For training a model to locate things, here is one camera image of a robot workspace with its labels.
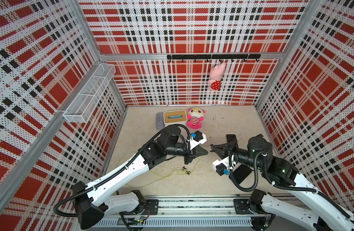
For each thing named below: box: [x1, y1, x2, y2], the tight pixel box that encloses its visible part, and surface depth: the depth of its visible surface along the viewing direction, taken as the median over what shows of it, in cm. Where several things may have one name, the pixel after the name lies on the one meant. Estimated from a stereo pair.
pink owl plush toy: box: [186, 107, 206, 130], surface depth 107 cm
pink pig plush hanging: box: [207, 62, 227, 91], surface depth 95 cm
